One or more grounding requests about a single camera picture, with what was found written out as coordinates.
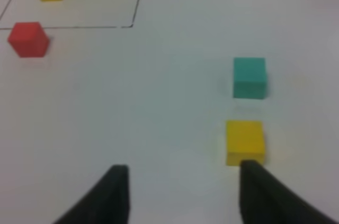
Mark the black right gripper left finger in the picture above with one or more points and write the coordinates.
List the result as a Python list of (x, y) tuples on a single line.
[(107, 202)]

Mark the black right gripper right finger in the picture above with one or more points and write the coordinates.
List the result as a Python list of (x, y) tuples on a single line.
[(264, 199)]

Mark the green block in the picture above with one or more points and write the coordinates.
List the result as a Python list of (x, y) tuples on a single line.
[(250, 79)]

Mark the red block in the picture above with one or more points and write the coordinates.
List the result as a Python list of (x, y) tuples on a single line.
[(29, 40)]

